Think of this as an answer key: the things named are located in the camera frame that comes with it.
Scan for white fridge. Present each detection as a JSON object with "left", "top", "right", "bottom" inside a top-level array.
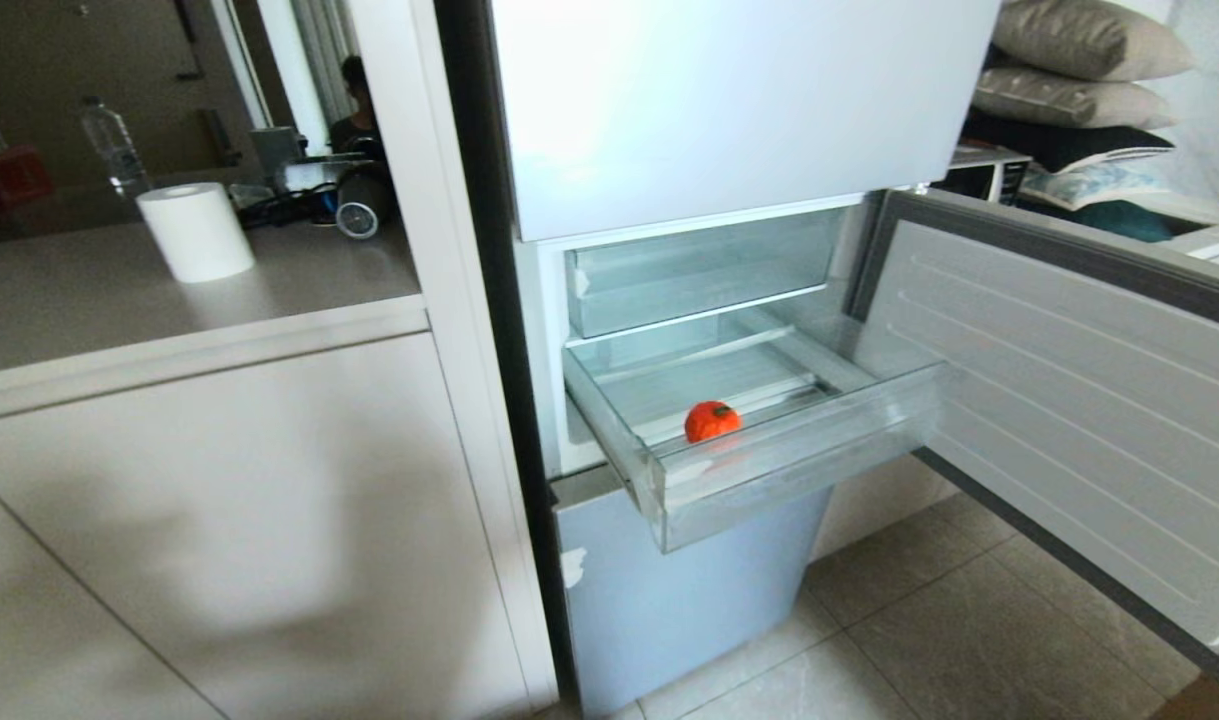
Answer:
[{"left": 435, "top": 0, "right": 1004, "bottom": 720}]

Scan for clear plastic fridge drawer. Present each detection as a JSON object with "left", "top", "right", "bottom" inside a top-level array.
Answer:
[
  {"left": 566, "top": 207, "right": 850, "bottom": 340},
  {"left": 563, "top": 309, "right": 952, "bottom": 554}
]

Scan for pale blue fridge door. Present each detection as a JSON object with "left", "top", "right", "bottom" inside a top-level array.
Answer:
[{"left": 552, "top": 466, "right": 834, "bottom": 719}]

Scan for closed fridge door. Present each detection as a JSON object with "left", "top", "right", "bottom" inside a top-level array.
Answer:
[{"left": 491, "top": 0, "right": 1003, "bottom": 243}]

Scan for open fridge door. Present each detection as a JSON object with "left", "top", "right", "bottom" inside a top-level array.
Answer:
[{"left": 847, "top": 189, "right": 1219, "bottom": 689}]

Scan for red tomato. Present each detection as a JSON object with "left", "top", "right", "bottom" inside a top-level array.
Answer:
[{"left": 683, "top": 400, "right": 744, "bottom": 444}]

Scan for round black gauge device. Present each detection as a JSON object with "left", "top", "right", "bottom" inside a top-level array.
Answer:
[{"left": 335, "top": 172, "right": 394, "bottom": 241}]

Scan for person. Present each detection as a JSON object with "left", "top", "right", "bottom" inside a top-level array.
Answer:
[{"left": 329, "top": 55, "right": 389, "bottom": 157}]

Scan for beige kitchen counter cabinet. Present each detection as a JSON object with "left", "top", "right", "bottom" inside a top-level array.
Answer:
[{"left": 0, "top": 218, "right": 560, "bottom": 720}]

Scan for white paper towel roll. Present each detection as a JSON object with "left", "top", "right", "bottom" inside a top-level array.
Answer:
[{"left": 136, "top": 182, "right": 257, "bottom": 284}]

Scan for patterned folded blanket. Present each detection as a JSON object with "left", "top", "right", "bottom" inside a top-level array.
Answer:
[{"left": 1019, "top": 148, "right": 1176, "bottom": 212}]

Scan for clear plastic water bottle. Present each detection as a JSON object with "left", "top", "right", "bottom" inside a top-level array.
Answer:
[{"left": 80, "top": 96, "right": 151, "bottom": 198}]

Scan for red box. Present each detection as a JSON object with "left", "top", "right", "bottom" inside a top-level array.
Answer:
[{"left": 0, "top": 146, "right": 56, "bottom": 221}]

